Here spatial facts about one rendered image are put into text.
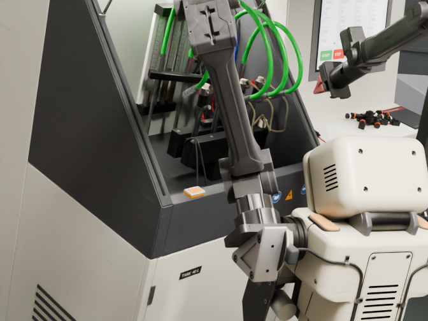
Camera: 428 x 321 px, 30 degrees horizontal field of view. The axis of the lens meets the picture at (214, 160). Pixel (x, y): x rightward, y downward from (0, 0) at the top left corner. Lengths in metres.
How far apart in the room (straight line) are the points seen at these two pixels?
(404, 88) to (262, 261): 2.75
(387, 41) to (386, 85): 1.25
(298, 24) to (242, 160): 1.17
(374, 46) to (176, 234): 0.70
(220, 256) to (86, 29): 0.74
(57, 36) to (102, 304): 0.75
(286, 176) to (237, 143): 0.90
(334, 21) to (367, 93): 0.37
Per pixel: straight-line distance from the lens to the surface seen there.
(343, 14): 2.80
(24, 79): 2.42
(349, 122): 2.82
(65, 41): 2.23
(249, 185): 1.53
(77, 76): 2.20
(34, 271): 2.55
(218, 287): 2.39
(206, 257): 2.26
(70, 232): 2.35
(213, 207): 2.16
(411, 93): 4.10
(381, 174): 1.52
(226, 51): 1.33
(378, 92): 3.07
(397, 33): 1.82
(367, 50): 1.95
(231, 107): 1.41
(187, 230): 2.13
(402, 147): 1.57
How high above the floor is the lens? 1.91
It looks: 24 degrees down
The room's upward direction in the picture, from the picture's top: 14 degrees clockwise
